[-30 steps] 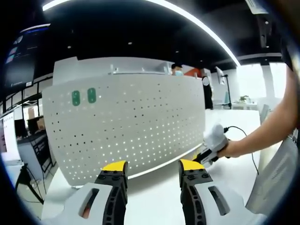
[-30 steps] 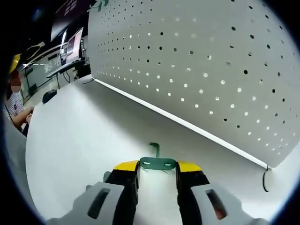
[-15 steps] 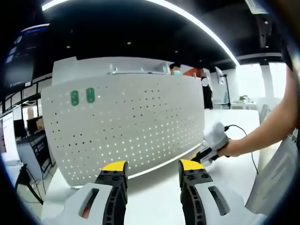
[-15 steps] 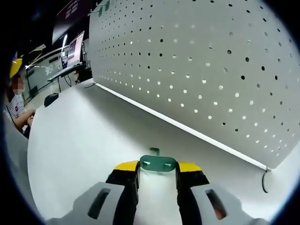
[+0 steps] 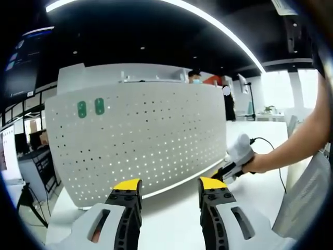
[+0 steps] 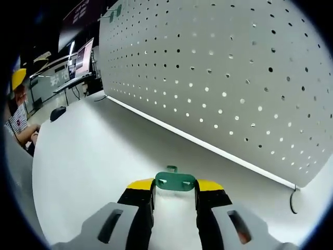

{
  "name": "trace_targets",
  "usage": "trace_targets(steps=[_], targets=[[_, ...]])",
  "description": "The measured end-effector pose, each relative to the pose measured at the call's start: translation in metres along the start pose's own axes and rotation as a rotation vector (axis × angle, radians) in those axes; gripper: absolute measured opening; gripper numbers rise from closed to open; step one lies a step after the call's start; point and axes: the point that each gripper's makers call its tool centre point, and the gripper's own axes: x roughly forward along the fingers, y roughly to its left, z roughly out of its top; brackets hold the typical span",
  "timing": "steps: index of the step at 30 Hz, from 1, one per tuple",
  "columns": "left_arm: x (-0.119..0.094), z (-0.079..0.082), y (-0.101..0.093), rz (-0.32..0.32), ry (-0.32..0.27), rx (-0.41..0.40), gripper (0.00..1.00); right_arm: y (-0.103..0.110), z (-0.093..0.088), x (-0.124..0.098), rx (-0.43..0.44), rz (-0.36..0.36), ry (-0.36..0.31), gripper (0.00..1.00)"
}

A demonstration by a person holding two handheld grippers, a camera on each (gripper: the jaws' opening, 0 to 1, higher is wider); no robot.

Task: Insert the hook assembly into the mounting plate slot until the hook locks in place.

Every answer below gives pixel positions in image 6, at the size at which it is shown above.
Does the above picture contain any white perforated mounting plate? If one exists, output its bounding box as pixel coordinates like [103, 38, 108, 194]
[98, 0, 331, 188]

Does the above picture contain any lit computer monitor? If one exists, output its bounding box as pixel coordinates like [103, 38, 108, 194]
[68, 37, 95, 79]

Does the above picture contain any large dark wall screen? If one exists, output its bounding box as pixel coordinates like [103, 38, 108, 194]
[62, 0, 115, 29]

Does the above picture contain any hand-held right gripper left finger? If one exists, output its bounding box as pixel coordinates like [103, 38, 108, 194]
[50, 178, 157, 250]

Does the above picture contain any black computer mouse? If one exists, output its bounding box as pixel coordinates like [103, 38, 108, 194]
[49, 106, 67, 122]

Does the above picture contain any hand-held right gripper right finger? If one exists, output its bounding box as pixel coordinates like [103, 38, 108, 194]
[194, 179, 299, 250]

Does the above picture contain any green hook assembly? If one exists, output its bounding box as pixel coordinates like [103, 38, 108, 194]
[155, 165, 196, 193]
[97, 4, 122, 23]

